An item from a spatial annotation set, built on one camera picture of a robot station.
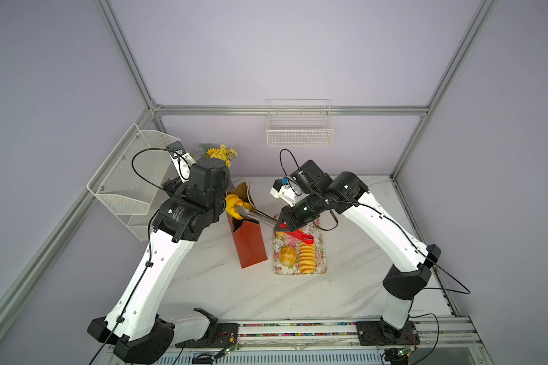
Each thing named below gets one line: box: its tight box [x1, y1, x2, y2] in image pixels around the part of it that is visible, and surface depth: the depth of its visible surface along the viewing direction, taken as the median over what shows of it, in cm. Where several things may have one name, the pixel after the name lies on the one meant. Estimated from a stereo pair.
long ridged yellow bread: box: [299, 242, 316, 274], surface depth 90 cm
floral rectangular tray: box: [272, 219, 328, 276], surface depth 90 cm
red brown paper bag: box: [226, 180, 268, 269], surface depth 80 cm
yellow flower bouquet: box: [206, 144, 239, 168], surface depth 93 cm
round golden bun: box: [280, 246, 298, 267], surface depth 90 cm
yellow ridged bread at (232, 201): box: [225, 193, 254, 220], surface depth 75 cm
